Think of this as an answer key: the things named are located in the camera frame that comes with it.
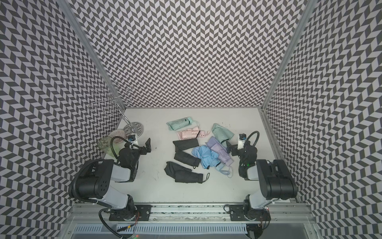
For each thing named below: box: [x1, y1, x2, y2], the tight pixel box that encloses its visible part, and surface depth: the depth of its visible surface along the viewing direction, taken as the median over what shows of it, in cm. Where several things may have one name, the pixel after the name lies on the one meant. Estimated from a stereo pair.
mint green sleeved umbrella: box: [211, 122, 235, 149], surface depth 103 cm
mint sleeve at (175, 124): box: [166, 117, 193, 131], surface depth 108 cm
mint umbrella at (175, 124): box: [168, 117, 193, 131], surface depth 108 cm
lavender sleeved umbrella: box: [210, 142, 234, 167], surface depth 93 cm
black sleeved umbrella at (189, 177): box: [174, 171, 210, 184], surface depth 83 cm
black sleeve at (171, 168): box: [164, 161, 192, 178], surface depth 87 cm
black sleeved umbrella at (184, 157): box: [174, 150, 201, 169], surface depth 91 cm
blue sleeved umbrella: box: [191, 145, 233, 179], surface depth 88 cm
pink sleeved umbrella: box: [176, 126, 211, 141], surface depth 101 cm
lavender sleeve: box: [204, 135, 223, 150], surface depth 101 cm
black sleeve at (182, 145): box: [172, 138, 199, 152], surface depth 98 cm
